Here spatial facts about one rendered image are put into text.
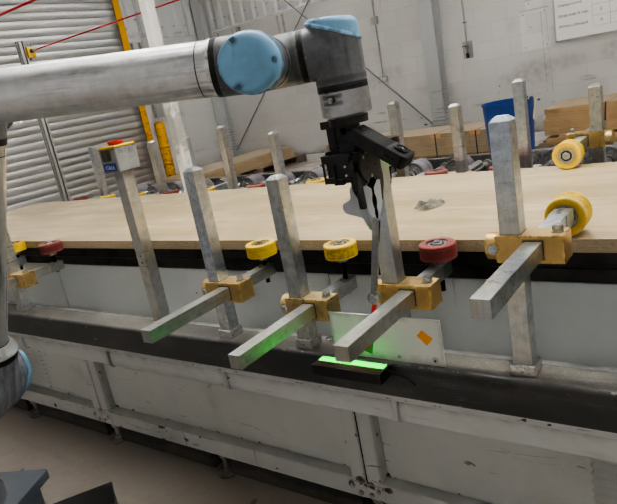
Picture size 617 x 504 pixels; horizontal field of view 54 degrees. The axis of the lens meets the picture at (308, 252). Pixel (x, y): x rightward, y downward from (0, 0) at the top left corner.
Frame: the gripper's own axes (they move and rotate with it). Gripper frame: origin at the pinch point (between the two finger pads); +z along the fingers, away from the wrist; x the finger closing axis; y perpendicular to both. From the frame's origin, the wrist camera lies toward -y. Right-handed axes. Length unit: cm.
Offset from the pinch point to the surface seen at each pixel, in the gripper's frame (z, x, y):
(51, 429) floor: 102, -25, 201
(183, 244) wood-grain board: 13, -25, 83
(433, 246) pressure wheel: 10.7, -18.1, -2.0
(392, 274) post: 12.3, -5.5, 1.5
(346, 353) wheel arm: 16.2, 20.2, -2.5
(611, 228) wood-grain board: 11.5, -31.6, -33.7
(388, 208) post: -0.9, -6.7, 0.7
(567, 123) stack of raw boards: 70, -595, 106
